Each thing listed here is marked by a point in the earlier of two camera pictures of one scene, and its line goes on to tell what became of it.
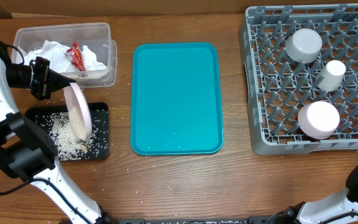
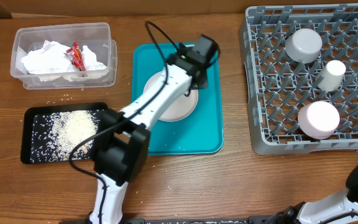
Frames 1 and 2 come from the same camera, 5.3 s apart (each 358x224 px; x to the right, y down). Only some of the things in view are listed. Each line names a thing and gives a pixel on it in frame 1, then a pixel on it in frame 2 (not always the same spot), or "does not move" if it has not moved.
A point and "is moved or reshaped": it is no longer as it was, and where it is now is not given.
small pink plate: x=318 y=119 does not move
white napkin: x=60 y=61 is moved or reshaped
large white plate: x=79 y=111 -> x=181 y=107
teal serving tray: x=176 y=101 does not move
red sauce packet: x=76 y=56 does not move
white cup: x=333 y=74 does not move
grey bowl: x=303 y=45 does not move
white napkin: x=59 y=60 does not move
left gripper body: x=40 y=84 -> x=203 y=79
